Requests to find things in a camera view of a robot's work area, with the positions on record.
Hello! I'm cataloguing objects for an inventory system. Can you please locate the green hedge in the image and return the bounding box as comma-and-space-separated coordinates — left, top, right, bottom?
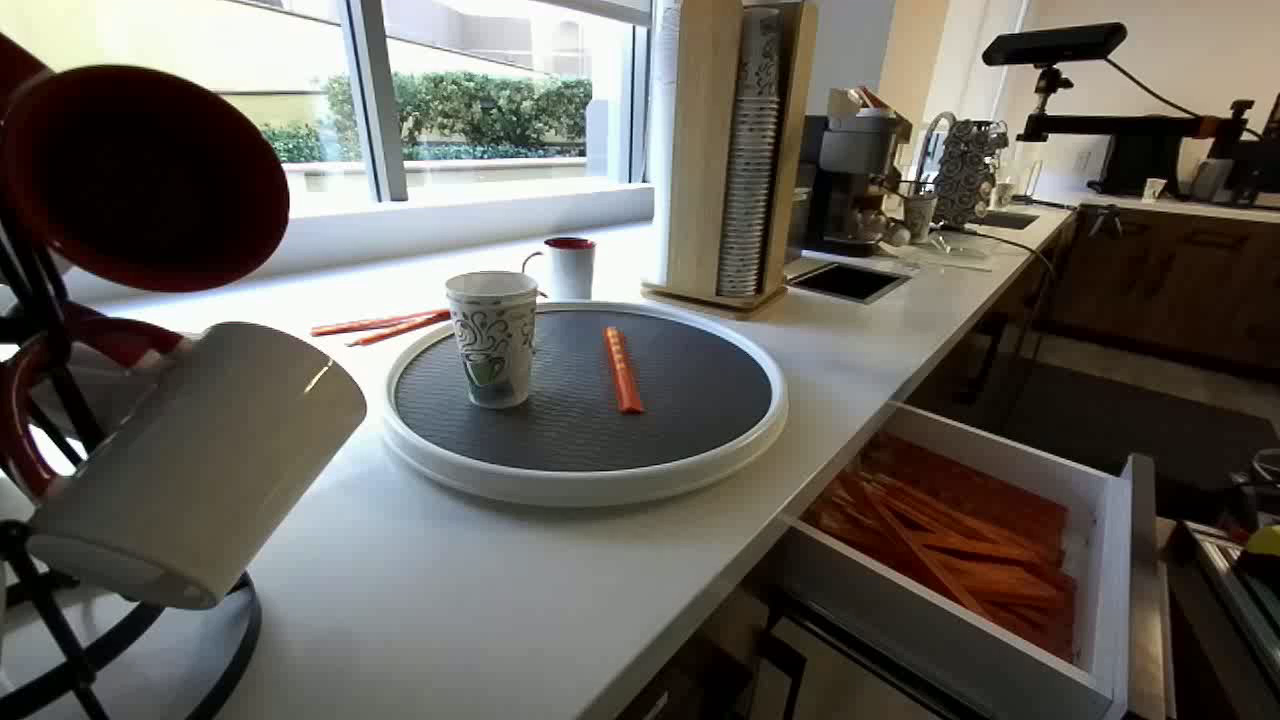
255, 72, 597, 167

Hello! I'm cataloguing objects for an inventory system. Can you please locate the black square counter inset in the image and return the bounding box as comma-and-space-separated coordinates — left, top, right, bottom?
793, 261, 913, 307

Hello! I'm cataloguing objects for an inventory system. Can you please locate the tall white book box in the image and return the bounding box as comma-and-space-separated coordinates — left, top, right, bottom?
640, 0, 825, 317

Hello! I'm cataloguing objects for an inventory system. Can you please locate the white window frame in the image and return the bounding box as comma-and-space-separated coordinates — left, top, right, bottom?
65, 0, 658, 313

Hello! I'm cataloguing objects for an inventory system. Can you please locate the dark cabinet under counter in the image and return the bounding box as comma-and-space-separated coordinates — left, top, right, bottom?
617, 573, 993, 720

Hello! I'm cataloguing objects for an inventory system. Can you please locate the grey metal cart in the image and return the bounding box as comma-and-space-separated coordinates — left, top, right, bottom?
1171, 444, 1280, 720

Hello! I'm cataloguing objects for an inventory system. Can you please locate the black coffee machine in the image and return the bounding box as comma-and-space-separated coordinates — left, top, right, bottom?
797, 85, 917, 261

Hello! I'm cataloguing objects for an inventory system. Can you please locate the white open drawer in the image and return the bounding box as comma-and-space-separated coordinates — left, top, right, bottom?
765, 400, 1175, 720

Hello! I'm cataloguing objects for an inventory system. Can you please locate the dark equipment clutter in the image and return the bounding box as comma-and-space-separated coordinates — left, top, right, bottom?
1184, 92, 1280, 213

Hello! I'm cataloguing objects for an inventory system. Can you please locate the small grey cup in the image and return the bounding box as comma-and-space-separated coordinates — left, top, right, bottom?
898, 186, 940, 247

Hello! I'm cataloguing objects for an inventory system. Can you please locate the black camera bar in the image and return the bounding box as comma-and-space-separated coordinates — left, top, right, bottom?
980, 20, 1130, 72

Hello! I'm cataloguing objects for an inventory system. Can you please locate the orange packets heap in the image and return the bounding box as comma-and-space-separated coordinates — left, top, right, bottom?
799, 430, 1081, 666

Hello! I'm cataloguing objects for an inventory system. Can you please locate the round white tray grey mat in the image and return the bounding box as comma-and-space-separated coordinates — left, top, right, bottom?
376, 298, 793, 511

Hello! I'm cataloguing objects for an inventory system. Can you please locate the white mug red inside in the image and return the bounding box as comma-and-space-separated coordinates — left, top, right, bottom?
517, 231, 601, 304

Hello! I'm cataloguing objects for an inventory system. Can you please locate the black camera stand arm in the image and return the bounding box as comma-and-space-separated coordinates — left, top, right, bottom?
1016, 61, 1263, 200

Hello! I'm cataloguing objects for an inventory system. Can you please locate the paper cup green print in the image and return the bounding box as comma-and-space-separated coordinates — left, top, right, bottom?
439, 267, 542, 412

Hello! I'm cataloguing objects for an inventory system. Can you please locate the brown wooden cabinet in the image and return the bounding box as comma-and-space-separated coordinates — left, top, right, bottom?
1037, 204, 1280, 379

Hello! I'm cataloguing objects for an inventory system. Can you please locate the black wire mug rack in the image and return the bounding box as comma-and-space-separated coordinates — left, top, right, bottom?
0, 215, 267, 720

